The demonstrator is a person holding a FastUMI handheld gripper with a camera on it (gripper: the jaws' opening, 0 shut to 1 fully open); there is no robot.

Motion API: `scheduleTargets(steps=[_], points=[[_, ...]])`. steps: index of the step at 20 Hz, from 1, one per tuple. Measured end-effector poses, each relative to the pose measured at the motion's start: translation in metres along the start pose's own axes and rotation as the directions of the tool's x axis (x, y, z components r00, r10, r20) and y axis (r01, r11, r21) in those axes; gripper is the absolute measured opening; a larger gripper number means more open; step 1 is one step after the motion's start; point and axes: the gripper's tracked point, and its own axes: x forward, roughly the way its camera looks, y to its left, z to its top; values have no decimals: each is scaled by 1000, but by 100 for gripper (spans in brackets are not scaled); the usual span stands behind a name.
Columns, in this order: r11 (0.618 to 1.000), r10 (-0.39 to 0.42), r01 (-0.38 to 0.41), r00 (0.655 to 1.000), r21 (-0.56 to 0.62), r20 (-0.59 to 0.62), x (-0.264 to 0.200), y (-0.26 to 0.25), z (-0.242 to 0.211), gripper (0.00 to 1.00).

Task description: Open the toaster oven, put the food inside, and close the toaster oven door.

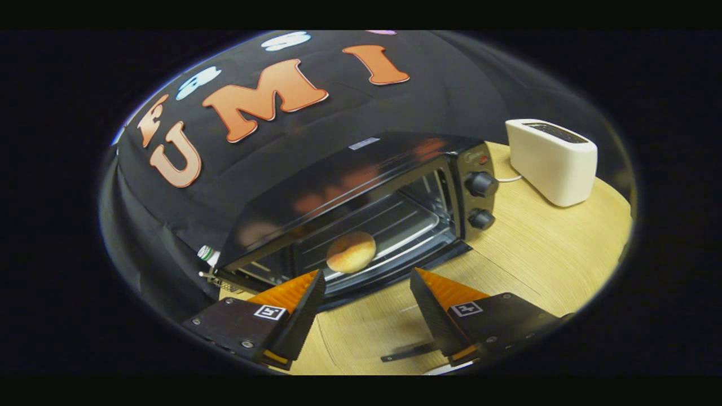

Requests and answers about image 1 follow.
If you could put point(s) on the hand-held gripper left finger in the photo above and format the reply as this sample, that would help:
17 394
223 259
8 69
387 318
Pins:
299 321

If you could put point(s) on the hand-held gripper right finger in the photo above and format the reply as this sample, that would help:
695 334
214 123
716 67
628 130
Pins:
437 316

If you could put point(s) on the orange sugared donut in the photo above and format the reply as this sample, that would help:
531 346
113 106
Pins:
351 252

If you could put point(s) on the black toaster oven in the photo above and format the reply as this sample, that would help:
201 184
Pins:
338 175

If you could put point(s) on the white bread toaster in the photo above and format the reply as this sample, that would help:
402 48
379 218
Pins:
553 163

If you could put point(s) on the small white drink bottle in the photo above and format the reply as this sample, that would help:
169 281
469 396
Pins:
207 255

